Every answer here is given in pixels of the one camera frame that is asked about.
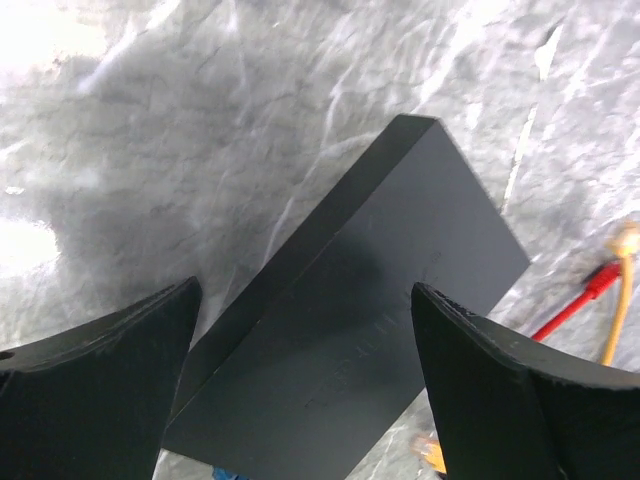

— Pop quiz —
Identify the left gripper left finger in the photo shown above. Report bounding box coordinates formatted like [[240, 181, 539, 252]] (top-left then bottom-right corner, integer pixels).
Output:
[[1, 277, 201, 479]]

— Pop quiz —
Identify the red ethernet cable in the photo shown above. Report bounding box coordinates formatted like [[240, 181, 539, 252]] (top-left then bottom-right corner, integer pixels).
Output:
[[529, 263, 622, 344]]

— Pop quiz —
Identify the yellow ethernet cable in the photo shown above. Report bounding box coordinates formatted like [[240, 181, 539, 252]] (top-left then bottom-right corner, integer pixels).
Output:
[[412, 219, 640, 474]]

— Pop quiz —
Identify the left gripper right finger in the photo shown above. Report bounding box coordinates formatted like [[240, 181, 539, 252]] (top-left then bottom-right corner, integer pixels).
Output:
[[411, 283, 639, 480]]

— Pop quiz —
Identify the black network switch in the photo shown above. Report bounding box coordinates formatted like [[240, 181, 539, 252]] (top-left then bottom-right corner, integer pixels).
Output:
[[164, 115, 529, 479]]

